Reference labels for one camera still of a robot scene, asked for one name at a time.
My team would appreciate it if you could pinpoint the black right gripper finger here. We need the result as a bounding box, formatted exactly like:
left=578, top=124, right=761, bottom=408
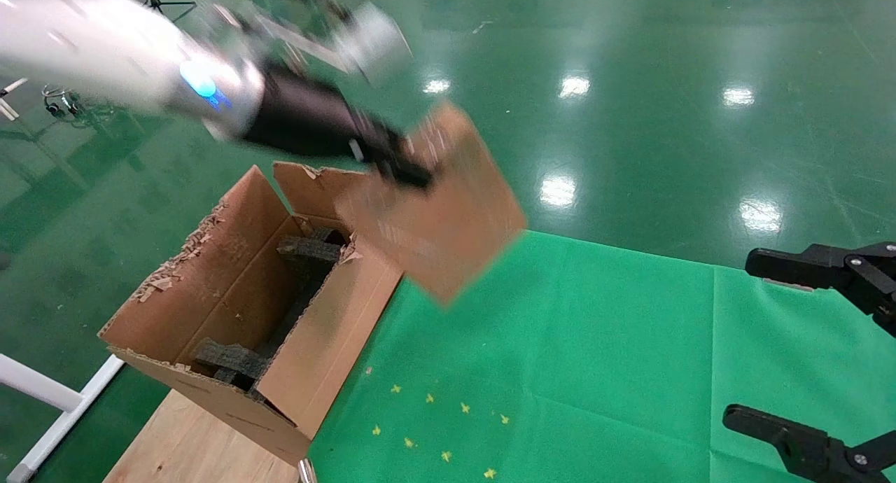
left=723, top=404, right=896, bottom=483
left=745, top=241, right=896, bottom=337

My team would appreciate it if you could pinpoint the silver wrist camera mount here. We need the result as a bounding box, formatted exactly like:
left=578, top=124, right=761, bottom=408
left=206, top=0, right=415, bottom=86

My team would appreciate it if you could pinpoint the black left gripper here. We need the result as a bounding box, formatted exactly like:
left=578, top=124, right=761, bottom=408
left=241, top=63, right=435, bottom=190

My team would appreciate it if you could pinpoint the small brown cardboard box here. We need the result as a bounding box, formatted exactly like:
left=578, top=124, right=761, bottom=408
left=335, top=101, right=528, bottom=307

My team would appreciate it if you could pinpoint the large open cardboard carton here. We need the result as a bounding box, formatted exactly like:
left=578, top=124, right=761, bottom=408
left=98, top=162, right=405, bottom=467

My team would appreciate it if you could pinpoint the black round swivel stool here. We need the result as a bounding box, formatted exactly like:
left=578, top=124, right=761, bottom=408
left=41, top=84, right=95, bottom=117

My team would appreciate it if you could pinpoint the white pipe rack frame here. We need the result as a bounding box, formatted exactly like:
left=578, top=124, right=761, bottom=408
left=0, top=77, right=30, bottom=121

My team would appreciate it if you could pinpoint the black foam block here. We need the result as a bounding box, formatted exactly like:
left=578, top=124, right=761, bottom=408
left=277, top=227, right=349, bottom=282
left=192, top=337, right=275, bottom=390

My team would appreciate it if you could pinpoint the green table cloth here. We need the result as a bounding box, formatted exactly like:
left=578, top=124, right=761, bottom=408
left=308, top=230, right=896, bottom=483

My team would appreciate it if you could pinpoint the white table frame pipe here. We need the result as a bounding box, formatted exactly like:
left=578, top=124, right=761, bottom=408
left=0, top=353, right=127, bottom=483

